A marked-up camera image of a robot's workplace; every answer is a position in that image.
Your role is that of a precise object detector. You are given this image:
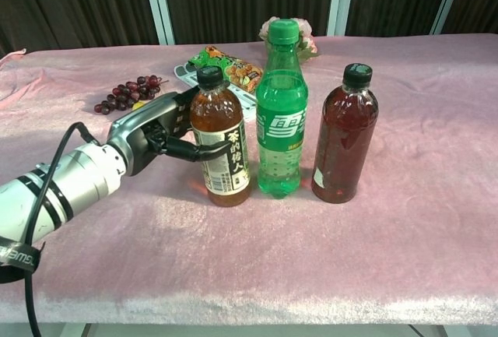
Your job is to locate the amber tea bottle with label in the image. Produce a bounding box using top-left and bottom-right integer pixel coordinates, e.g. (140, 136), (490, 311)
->
(189, 66), (252, 209)

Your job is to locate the dark red grape bunch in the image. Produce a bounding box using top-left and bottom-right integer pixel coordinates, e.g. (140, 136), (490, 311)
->
(93, 74), (170, 116)

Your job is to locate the green snack packet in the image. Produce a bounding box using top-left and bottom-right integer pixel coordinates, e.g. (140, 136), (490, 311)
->
(188, 45), (263, 95)

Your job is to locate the white plastic slotted tray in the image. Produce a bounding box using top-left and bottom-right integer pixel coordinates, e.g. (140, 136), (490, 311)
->
(173, 63), (258, 123)

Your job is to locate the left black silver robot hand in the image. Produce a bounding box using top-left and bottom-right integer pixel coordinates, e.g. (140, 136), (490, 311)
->
(106, 86), (233, 177)

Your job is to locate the green Sprite bottle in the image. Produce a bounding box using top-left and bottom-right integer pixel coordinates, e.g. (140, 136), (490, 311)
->
(255, 19), (309, 200)

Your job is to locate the red tea bottle without label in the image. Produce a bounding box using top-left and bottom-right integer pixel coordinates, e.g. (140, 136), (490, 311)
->
(310, 62), (380, 203)

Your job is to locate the pink artificial flower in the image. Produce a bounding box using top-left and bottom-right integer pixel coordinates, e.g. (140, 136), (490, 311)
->
(258, 16), (321, 61)

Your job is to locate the pink plush table cloth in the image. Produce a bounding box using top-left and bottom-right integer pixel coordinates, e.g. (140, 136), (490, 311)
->
(0, 33), (498, 327)

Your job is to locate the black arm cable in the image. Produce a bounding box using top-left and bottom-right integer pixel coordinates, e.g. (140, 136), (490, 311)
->
(21, 121), (103, 337)

